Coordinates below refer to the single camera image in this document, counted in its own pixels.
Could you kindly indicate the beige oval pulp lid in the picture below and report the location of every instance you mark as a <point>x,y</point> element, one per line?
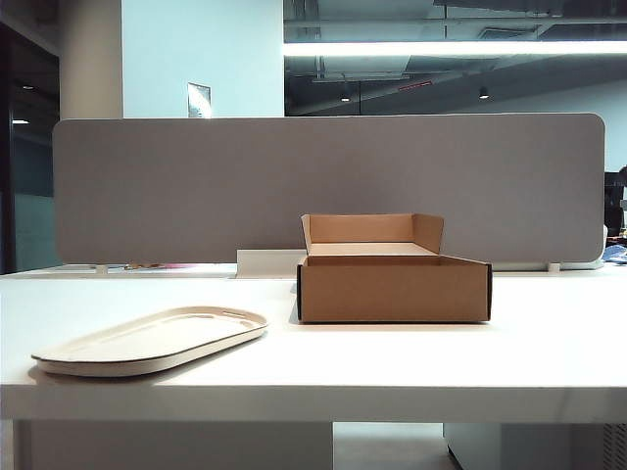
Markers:
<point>147,345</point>

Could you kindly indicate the brown cardboard paper box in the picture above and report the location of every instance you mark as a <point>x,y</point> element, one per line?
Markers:
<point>392,294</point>

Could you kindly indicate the grey felt desk partition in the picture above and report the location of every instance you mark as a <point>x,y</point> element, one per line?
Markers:
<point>196,196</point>

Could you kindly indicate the long ceiling light strip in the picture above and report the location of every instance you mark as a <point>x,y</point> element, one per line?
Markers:
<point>441,48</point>

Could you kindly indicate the blue patterned cloth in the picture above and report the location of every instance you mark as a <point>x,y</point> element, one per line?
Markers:
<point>617,254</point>

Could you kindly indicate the person in dark shirt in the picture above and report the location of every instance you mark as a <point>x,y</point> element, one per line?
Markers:
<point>618,196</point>

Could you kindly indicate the framed wall poster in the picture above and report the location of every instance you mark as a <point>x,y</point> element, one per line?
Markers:
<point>199,100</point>

